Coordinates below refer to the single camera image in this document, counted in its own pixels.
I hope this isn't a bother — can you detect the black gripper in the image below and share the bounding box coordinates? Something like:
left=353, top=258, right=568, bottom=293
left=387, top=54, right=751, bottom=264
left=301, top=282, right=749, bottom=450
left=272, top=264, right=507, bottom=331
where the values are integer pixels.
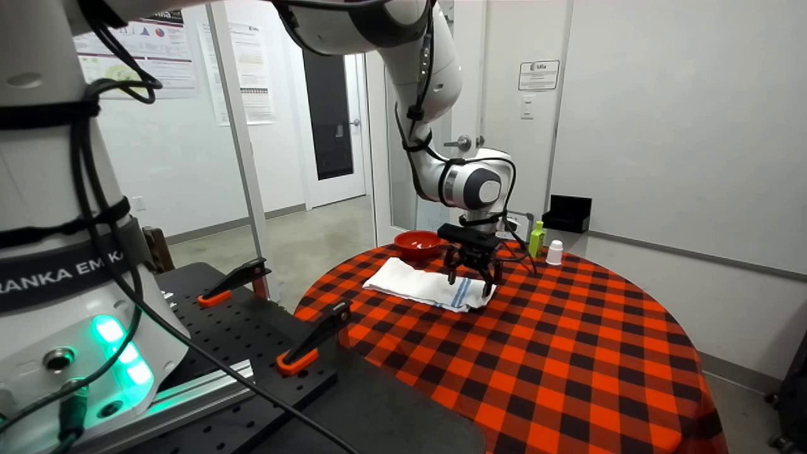
left=436, top=221, right=505, bottom=297

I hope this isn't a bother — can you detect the white towel with blue stripes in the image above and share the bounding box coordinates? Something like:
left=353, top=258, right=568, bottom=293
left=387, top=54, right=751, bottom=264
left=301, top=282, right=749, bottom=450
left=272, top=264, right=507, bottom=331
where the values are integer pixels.
left=362, top=254, right=500, bottom=318

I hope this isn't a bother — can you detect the red bowl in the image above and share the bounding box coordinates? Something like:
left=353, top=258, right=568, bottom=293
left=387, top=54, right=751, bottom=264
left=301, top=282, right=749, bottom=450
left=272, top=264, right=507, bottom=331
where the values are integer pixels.
left=392, top=230, right=446, bottom=262

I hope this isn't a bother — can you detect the green bottle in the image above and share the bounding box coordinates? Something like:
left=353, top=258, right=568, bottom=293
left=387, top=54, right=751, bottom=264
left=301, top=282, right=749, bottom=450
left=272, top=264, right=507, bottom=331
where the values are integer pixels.
left=524, top=214, right=551, bottom=260

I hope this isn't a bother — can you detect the red black plaid tablecloth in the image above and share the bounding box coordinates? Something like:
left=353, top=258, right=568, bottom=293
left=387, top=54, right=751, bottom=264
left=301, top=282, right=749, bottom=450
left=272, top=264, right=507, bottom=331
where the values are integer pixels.
left=292, top=238, right=732, bottom=454

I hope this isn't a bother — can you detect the black orange clamp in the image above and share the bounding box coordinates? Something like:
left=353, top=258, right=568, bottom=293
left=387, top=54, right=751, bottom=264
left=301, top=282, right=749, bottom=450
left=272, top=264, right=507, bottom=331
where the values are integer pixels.
left=275, top=297, right=357, bottom=378
left=198, top=254, right=275, bottom=313

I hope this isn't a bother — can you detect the white door sign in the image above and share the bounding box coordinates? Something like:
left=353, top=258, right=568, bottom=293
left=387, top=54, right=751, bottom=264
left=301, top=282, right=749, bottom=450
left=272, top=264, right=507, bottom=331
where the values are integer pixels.
left=514, top=59, right=562, bottom=93

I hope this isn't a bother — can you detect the black perforated robot table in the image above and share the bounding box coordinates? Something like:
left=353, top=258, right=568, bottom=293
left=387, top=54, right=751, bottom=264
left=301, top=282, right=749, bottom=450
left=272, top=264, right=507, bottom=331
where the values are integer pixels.
left=108, top=260, right=489, bottom=454

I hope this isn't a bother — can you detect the slanted metal pole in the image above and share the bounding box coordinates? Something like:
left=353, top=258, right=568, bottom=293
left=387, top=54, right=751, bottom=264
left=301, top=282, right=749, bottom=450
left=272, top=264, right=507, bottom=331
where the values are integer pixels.
left=204, top=0, right=272, bottom=303

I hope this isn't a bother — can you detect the white paper notice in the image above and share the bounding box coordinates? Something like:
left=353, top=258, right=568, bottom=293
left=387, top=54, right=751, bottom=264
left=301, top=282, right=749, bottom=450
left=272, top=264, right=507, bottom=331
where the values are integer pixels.
left=227, top=14, right=280, bottom=127

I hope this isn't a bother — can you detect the black suitcase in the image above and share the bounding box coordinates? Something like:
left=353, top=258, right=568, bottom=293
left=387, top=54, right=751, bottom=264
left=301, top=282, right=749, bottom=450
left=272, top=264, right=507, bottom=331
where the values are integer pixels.
left=768, top=331, right=807, bottom=454

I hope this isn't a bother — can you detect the black wall box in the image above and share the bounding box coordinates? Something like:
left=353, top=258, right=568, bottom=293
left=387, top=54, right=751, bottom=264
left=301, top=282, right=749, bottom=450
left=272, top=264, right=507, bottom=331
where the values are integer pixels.
left=543, top=192, right=596, bottom=235

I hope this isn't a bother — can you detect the silver door handle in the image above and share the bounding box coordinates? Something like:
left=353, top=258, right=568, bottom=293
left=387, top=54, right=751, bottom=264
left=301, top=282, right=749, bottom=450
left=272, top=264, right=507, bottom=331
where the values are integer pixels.
left=441, top=134, right=486, bottom=154

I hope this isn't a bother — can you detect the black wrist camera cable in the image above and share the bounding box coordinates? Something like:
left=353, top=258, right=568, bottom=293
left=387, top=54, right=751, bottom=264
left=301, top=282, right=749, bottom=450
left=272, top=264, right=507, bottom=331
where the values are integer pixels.
left=392, top=14, right=543, bottom=275

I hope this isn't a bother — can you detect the large wall whiteboard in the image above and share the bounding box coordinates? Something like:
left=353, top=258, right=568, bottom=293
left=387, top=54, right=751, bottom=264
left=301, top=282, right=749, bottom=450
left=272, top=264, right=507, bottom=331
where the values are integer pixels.
left=547, top=0, right=807, bottom=279

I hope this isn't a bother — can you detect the thin black cable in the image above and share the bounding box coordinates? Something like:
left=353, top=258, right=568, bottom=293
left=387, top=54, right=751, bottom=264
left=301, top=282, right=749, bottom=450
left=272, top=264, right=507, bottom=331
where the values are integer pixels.
left=125, top=279, right=365, bottom=454

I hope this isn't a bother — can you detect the colourful wall poster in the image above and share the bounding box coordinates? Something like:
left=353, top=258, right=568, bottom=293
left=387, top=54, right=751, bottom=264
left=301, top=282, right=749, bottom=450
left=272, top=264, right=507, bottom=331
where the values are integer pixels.
left=70, top=7, right=202, bottom=100

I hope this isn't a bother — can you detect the black cable bundle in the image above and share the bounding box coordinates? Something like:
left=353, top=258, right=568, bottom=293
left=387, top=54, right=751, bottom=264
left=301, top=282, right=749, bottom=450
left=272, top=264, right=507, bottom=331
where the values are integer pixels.
left=0, top=0, right=166, bottom=432

